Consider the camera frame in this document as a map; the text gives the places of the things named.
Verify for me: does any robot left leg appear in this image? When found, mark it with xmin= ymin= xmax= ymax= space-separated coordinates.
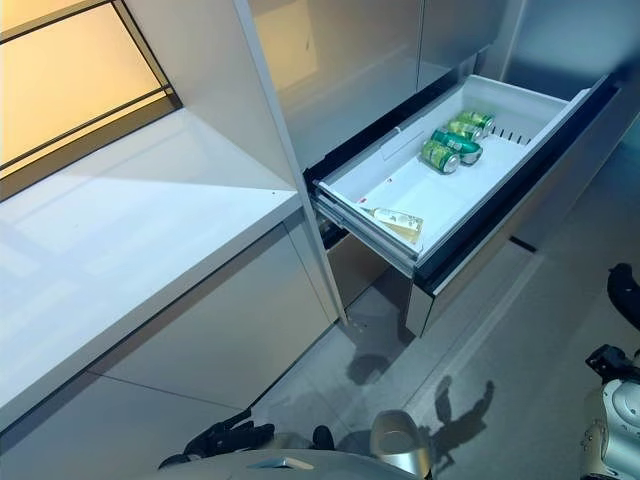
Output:
xmin=269 ymin=423 xmax=336 ymax=451

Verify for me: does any light green drink can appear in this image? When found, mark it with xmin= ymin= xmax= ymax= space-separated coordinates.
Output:
xmin=446 ymin=119 xmax=485 ymax=142
xmin=421 ymin=138 xmax=461 ymax=176
xmin=456 ymin=110 xmax=497 ymax=133

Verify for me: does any yellow lit window black frame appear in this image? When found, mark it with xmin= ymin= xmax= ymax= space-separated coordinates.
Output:
xmin=0 ymin=0 xmax=184 ymax=174

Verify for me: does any stainless steel fridge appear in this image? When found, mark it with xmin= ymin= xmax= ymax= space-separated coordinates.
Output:
xmin=247 ymin=0 xmax=640 ymax=332

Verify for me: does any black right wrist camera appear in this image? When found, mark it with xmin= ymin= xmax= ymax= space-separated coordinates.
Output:
xmin=584 ymin=343 xmax=634 ymax=387

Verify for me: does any white counter cabinet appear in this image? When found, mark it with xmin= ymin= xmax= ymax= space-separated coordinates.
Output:
xmin=0 ymin=107 xmax=347 ymax=480

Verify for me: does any robot right leg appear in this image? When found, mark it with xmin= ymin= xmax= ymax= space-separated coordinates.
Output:
xmin=368 ymin=409 xmax=433 ymax=477

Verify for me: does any robot leg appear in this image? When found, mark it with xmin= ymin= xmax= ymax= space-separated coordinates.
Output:
xmin=269 ymin=423 xmax=336 ymax=451
xmin=368 ymin=409 xmax=433 ymax=477

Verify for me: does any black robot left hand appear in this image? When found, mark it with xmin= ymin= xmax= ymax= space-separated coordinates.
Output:
xmin=191 ymin=418 xmax=277 ymax=458

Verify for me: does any dark green drink can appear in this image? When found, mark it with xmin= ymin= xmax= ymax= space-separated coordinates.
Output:
xmin=431 ymin=128 xmax=483 ymax=166

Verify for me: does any clear bottle of yellow tea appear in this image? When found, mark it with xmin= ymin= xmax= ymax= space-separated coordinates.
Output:
xmin=366 ymin=205 xmax=426 ymax=246

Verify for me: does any fridge drawer with white bin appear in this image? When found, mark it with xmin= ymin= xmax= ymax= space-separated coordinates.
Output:
xmin=303 ymin=72 xmax=624 ymax=338

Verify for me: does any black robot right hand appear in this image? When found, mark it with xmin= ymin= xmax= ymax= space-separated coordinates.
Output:
xmin=606 ymin=261 xmax=640 ymax=322

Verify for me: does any grey robot torso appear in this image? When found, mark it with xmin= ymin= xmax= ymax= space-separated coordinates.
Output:
xmin=158 ymin=445 xmax=437 ymax=480

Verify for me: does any tall white cabinet panel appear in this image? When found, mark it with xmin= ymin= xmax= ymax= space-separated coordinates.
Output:
xmin=113 ymin=0 xmax=352 ymax=327

